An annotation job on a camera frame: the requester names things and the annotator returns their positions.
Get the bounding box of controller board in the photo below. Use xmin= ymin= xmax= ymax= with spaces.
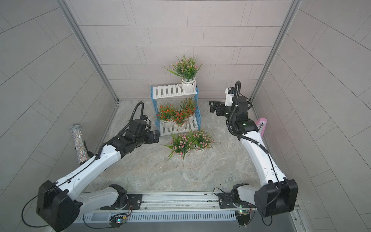
xmin=235 ymin=210 xmax=251 ymax=227
xmin=109 ymin=213 xmax=128 ymax=229

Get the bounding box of left controller board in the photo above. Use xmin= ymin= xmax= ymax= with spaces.
xmin=109 ymin=213 xmax=128 ymax=229

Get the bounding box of red flower pot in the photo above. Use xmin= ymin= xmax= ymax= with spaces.
xmin=173 ymin=109 xmax=187 ymax=131
xmin=180 ymin=98 xmax=197 ymax=122
xmin=157 ymin=104 xmax=176 ymax=129

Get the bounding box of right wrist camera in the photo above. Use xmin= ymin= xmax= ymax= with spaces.
xmin=225 ymin=87 xmax=235 ymax=107

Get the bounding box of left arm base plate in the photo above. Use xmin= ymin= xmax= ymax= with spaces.
xmin=100 ymin=194 xmax=143 ymax=210

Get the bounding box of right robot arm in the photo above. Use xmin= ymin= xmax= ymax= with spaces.
xmin=209 ymin=81 xmax=299 ymax=218

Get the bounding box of aluminium rail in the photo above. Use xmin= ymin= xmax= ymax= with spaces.
xmin=56 ymin=191 xmax=299 ymax=224

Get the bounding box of silver glitter cylinder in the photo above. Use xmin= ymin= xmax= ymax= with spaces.
xmin=71 ymin=124 xmax=88 ymax=165

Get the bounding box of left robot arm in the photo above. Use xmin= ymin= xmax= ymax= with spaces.
xmin=36 ymin=113 xmax=159 ymax=232

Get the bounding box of blue white wooden rack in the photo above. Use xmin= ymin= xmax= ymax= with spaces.
xmin=151 ymin=84 xmax=201 ymax=136

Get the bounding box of pink metronome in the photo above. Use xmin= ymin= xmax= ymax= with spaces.
xmin=255 ymin=118 xmax=267 ymax=137

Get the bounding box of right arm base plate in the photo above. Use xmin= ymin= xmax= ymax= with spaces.
xmin=217 ymin=192 xmax=248 ymax=209

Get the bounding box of right controller board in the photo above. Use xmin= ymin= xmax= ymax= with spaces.
xmin=235 ymin=210 xmax=251 ymax=227

